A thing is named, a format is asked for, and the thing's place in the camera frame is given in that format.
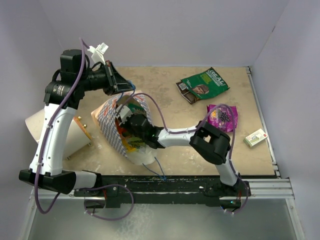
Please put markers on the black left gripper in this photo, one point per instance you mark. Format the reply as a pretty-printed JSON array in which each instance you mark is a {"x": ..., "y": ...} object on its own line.
[{"x": 115, "y": 81}]

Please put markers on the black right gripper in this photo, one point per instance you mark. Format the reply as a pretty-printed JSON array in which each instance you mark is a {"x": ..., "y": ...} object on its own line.
[{"x": 125, "y": 125}]

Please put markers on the checkered paper snack bag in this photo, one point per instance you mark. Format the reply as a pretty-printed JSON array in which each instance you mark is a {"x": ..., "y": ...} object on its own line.
[{"x": 105, "y": 118}]

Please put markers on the brown snack bag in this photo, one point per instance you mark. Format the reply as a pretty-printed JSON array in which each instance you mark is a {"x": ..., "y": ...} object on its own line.
[{"x": 186, "y": 94}]

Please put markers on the green chips bag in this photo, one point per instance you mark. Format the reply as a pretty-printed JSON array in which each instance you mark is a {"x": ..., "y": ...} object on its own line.
[{"x": 205, "y": 85}]

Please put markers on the purple snack bag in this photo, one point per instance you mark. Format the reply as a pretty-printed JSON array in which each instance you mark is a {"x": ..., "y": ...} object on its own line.
[{"x": 224, "y": 119}]

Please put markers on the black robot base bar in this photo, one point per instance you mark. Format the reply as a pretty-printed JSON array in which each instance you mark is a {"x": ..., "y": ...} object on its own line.
[{"x": 176, "y": 189}]

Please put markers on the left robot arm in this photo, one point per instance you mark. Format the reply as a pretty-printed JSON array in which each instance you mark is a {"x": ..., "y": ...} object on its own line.
[{"x": 78, "y": 74}]

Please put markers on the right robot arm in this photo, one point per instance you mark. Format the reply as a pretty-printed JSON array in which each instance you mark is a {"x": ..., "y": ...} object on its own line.
[{"x": 209, "y": 142}]

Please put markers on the orange snack packet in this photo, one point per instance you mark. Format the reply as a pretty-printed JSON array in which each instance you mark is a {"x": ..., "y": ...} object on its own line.
[{"x": 124, "y": 133}]

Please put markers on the yellow snack packet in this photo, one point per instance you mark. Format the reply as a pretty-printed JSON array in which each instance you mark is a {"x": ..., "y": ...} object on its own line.
[{"x": 133, "y": 144}]

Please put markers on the white curved board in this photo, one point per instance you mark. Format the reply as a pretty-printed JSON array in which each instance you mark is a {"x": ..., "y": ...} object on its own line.
[{"x": 77, "y": 137}]

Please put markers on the small white green box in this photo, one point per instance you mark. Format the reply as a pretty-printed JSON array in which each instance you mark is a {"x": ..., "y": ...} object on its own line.
[{"x": 255, "y": 138}]

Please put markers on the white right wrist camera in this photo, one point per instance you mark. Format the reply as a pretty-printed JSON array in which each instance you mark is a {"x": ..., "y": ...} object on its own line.
[{"x": 123, "y": 112}]

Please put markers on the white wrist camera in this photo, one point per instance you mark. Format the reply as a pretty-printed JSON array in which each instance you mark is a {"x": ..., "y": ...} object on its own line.
[
  {"x": 97, "y": 53},
  {"x": 123, "y": 112}
]

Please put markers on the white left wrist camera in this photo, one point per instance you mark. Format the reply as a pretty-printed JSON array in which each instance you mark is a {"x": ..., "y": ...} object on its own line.
[{"x": 97, "y": 53}]

